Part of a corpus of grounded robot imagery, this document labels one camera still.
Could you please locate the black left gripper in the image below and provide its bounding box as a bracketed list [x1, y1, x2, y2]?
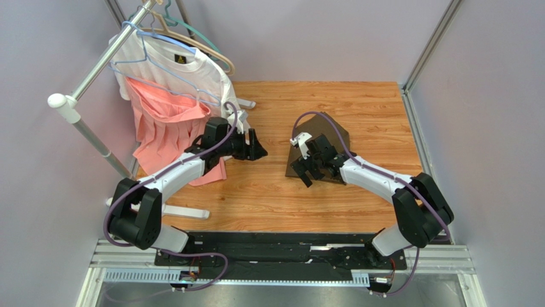
[217, 128, 267, 161]

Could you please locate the olive brown cloth napkin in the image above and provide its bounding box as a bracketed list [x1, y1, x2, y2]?
[285, 112, 353, 179]

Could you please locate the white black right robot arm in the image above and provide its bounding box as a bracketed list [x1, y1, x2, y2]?
[290, 132, 454, 267]

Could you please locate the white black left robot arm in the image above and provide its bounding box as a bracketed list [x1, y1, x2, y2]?
[103, 117, 268, 255]

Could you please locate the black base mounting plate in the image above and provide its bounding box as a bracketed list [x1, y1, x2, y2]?
[154, 232, 407, 281]

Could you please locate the pink pleated skirt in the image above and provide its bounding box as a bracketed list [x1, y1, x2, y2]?
[125, 78, 221, 175]

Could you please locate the white t-shirt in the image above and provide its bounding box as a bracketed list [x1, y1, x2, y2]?
[107, 29, 253, 133]

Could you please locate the wooden clothes hanger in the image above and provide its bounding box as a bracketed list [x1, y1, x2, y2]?
[143, 10, 236, 75]

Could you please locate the teal clothes hanger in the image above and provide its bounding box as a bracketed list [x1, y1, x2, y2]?
[146, 1, 236, 75]

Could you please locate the white clothes rack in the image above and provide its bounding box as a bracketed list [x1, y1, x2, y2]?
[47, 0, 257, 221]

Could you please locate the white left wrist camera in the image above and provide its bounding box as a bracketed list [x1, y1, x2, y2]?
[232, 110, 251, 134]

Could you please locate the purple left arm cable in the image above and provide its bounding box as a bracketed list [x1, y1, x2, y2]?
[103, 101, 239, 293]

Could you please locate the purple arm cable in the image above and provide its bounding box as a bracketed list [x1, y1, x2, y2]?
[103, 101, 239, 293]
[291, 111, 452, 297]

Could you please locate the blue wire hanger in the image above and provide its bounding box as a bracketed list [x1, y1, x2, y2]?
[106, 20, 221, 109]

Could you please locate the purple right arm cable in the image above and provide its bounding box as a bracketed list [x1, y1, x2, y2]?
[291, 111, 452, 297]

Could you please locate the aluminium frame rail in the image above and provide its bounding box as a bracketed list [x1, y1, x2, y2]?
[74, 0, 488, 307]

